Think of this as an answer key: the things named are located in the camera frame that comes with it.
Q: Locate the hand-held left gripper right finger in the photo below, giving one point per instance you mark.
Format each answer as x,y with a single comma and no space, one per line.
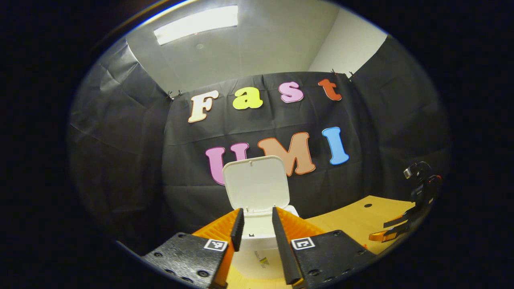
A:
283,249

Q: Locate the wooden desktop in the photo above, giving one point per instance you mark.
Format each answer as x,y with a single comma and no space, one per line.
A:
349,220

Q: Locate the ceiling light panel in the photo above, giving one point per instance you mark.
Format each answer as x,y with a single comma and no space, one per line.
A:
196,24

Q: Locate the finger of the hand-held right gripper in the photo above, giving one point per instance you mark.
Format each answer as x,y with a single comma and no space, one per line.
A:
391,234
401,220

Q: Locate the black backdrop cloth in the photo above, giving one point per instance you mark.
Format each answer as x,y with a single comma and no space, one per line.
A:
241,120

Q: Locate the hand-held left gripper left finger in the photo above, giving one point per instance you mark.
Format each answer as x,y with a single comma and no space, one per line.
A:
238,230

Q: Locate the white desktop garbage bin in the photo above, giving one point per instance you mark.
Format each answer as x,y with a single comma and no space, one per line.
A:
257,184

